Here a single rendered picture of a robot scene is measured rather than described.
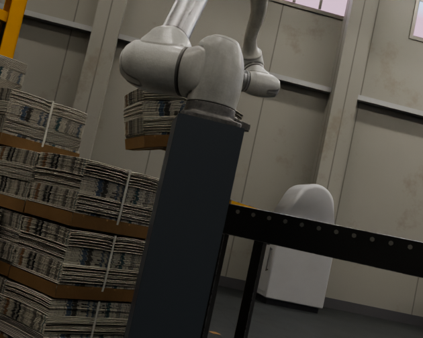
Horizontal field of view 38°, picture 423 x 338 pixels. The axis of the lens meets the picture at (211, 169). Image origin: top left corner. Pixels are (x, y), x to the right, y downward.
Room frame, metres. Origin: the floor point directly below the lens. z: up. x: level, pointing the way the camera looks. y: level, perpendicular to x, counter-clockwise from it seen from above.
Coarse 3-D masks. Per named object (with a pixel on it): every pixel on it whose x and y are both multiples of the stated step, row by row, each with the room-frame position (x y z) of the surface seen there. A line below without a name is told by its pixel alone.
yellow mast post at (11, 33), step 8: (8, 0) 3.52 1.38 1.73; (16, 0) 3.47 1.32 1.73; (24, 0) 3.51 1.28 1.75; (8, 8) 3.53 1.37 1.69; (16, 8) 3.48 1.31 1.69; (24, 8) 3.52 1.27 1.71; (8, 16) 3.46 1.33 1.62; (16, 16) 3.49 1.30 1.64; (8, 24) 3.47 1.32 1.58; (16, 24) 3.50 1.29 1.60; (0, 32) 3.52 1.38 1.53; (8, 32) 3.47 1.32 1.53; (16, 32) 3.51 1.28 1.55; (0, 40) 3.50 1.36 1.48; (8, 40) 3.48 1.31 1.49; (16, 40) 3.52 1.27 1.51; (0, 48) 3.46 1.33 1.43; (8, 48) 3.49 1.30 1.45; (8, 56) 3.50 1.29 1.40
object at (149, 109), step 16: (128, 96) 2.42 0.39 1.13; (144, 96) 2.22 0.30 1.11; (160, 96) 2.25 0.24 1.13; (176, 96) 2.27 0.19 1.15; (128, 112) 2.41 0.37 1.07; (144, 112) 2.23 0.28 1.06; (160, 112) 2.25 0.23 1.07; (176, 112) 2.27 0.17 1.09; (128, 128) 2.42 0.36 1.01; (144, 128) 2.23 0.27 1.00; (160, 128) 2.25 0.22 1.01
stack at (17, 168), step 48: (0, 192) 2.29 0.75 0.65; (48, 192) 2.08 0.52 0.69; (96, 192) 2.03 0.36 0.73; (144, 192) 2.17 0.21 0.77; (0, 240) 2.23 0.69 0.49; (48, 240) 2.04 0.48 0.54; (96, 240) 2.05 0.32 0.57; (144, 240) 2.24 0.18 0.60; (0, 288) 2.19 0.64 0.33; (48, 336) 1.99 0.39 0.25; (96, 336) 2.13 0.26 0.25
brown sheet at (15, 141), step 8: (0, 136) 2.35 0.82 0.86; (8, 136) 2.37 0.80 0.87; (16, 136) 2.40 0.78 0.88; (8, 144) 2.38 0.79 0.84; (16, 144) 2.40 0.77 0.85; (24, 144) 2.43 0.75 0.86; (32, 144) 2.46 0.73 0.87; (40, 144) 2.48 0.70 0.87; (48, 152) 2.52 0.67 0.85; (56, 152) 2.54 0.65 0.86; (64, 152) 2.57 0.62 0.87; (72, 152) 2.60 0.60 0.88
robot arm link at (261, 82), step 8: (256, 64) 2.56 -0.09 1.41; (256, 72) 2.50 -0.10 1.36; (264, 72) 2.52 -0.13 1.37; (256, 80) 2.48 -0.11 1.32; (264, 80) 2.49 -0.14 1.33; (272, 80) 2.51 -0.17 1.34; (248, 88) 2.49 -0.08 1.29; (256, 88) 2.49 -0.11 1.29; (264, 88) 2.50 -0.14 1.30; (272, 88) 2.51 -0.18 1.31; (256, 96) 2.54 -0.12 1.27; (264, 96) 2.54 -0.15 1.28; (272, 96) 2.55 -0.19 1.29
